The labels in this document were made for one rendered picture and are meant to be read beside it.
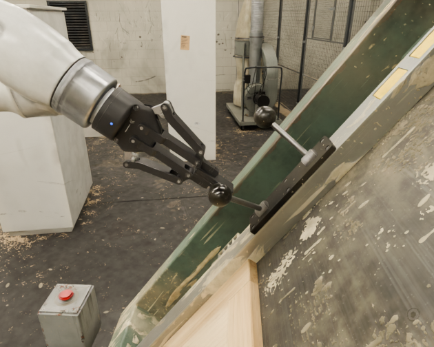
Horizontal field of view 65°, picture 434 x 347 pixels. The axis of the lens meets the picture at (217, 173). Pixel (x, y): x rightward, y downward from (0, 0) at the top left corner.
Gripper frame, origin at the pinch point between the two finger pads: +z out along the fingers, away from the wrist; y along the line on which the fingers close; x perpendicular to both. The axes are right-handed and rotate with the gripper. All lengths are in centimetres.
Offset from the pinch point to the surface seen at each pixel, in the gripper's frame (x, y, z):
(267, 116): -5.0, -12.7, 1.5
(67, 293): -23, 66, -7
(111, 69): -756, 235, -180
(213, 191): 4.5, -0.4, 0.0
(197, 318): 3.2, 24.1, 13.7
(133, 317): -19, 57, 11
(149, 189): -270, 167, 14
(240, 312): 11.5, 11.0, 13.7
